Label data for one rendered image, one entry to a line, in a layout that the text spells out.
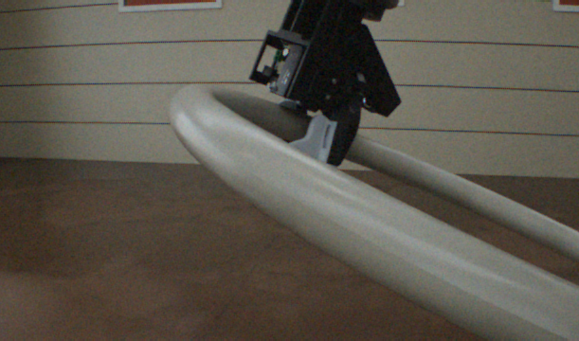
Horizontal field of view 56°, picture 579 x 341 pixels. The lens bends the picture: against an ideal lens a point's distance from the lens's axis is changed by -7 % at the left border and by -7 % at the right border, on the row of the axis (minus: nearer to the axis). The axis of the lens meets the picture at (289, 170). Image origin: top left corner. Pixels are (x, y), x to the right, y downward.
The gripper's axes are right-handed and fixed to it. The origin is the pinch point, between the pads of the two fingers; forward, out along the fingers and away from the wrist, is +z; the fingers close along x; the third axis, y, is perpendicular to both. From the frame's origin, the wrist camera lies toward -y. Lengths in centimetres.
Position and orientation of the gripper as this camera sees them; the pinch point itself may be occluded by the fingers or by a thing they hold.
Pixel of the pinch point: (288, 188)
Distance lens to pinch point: 58.5
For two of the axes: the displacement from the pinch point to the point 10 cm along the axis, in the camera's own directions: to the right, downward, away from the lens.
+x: 5.6, 3.5, -7.5
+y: -7.4, -2.1, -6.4
